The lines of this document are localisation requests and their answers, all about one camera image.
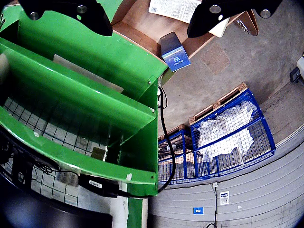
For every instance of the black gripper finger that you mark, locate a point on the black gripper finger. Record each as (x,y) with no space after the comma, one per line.
(90,14)
(209,19)

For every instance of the grey roller shutter door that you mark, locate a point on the grey roller shutter door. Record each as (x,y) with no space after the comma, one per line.
(256,202)

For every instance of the green metal shelf unit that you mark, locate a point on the green metal shelf unit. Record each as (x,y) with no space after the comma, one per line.
(142,154)

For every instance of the open brown cardboard box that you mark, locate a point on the open brown cardboard box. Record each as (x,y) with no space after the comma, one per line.
(142,23)

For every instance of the white hand cream box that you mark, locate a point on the white hand cream box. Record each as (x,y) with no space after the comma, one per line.
(175,9)

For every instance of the dark blue product box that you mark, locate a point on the dark blue product box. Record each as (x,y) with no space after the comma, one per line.
(175,57)

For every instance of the black power adapter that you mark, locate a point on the black power adapter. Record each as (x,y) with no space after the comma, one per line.
(97,185)

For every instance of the white paper sheet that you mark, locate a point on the white paper sheet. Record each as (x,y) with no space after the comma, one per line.
(88,73)

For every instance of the white plastic sheet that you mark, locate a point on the white plastic sheet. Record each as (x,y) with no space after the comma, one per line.
(225,135)

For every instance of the white printed wall notice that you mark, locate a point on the white printed wall notice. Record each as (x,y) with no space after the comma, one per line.
(224,197)

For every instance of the white floor machine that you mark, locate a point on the white floor machine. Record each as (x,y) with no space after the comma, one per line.
(300,69)

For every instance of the wooden pallet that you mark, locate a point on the wooden pallet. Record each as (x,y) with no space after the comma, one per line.
(218,102)
(175,130)

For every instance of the small blue wall sign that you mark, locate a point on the small blue wall sign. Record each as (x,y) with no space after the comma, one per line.
(198,210)

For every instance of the black monitor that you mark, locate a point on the black monitor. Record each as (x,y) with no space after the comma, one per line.
(47,218)

